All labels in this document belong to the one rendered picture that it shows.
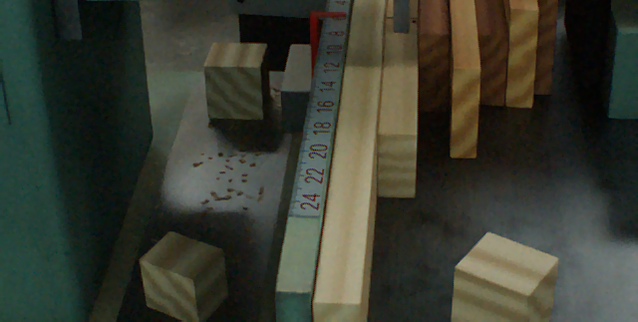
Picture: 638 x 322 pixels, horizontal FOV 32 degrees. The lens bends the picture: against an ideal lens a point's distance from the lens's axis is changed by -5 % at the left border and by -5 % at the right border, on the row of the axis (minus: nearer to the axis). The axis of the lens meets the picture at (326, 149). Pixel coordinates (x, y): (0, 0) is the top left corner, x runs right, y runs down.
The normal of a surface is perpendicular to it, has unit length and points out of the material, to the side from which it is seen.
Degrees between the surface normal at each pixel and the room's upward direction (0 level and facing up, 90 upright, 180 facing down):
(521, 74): 90
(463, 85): 90
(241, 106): 90
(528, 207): 0
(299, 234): 0
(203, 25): 0
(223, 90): 90
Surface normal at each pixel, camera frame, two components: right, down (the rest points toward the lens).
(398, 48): -0.02, -0.84
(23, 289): -0.07, 0.54
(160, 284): -0.48, 0.48
